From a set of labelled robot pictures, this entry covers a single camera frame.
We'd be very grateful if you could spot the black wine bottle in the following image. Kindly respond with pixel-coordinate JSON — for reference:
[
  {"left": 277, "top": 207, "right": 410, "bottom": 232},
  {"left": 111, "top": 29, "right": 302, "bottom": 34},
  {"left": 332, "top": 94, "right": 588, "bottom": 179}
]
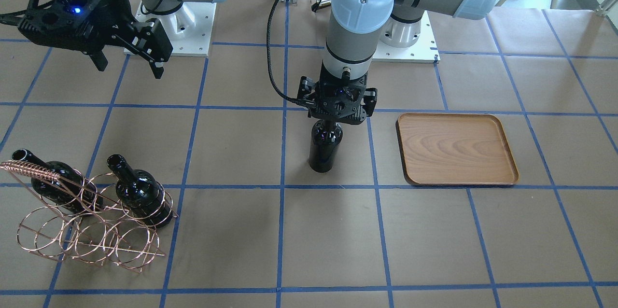
[
  {"left": 12, "top": 148, "right": 103, "bottom": 215},
  {"left": 107, "top": 154, "right": 173, "bottom": 228},
  {"left": 309, "top": 119, "right": 343, "bottom": 172}
]

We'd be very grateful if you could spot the copper wire bottle basket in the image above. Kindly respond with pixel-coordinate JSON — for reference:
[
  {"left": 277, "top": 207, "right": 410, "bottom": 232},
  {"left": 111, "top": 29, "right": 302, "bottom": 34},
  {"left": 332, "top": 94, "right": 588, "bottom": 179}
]
[{"left": 17, "top": 178, "right": 166, "bottom": 273}]

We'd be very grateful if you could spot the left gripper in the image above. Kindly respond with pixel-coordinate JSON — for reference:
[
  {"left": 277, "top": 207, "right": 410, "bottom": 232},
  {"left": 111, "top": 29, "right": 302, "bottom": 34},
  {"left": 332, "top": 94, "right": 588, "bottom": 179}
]
[{"left": 297, "top": 72, "right": 378, "bottom": 125}]

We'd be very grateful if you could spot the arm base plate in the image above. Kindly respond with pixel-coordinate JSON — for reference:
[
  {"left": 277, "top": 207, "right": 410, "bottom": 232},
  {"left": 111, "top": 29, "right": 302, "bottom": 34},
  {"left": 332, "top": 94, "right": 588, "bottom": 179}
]
[
  {"left": 373, "top": 11, "right": 441, "bottom": 63},
  {"left": 135, "top": 2, "right": 217, "bottom": 57}
]

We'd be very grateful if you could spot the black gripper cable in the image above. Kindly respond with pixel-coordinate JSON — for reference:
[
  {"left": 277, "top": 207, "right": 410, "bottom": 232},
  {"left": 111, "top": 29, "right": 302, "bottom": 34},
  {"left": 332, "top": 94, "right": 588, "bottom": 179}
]
[{"left": 267, "top": 0, "right": 317, "bottom": 106}]

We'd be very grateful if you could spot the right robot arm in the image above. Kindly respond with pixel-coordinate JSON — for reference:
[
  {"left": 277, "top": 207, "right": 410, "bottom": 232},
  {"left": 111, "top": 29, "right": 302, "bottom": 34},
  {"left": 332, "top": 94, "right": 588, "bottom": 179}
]
[{"left": 1, "top": 0, "right": 225, "bottom": 79}]

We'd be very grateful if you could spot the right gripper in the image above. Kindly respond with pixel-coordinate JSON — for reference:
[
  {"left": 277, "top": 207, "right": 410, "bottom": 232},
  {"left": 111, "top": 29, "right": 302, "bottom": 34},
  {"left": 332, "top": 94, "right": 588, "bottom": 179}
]
[{"left": 18, "top": 0, "right": 173, "bottom": 80}]

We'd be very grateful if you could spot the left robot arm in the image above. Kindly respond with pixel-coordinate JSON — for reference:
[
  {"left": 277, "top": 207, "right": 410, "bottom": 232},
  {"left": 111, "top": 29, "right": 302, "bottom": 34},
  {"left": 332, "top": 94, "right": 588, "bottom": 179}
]
[{"left": 298, "top": 0, "right": 496, "bottom": 128}]

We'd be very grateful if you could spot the wooden tray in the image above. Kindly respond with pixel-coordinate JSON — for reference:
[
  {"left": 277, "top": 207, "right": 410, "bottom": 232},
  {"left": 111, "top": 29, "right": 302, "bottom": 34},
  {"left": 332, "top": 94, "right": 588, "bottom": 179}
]
[{"left": 396, "top": 112, "right": 520, "bottom": 186}]

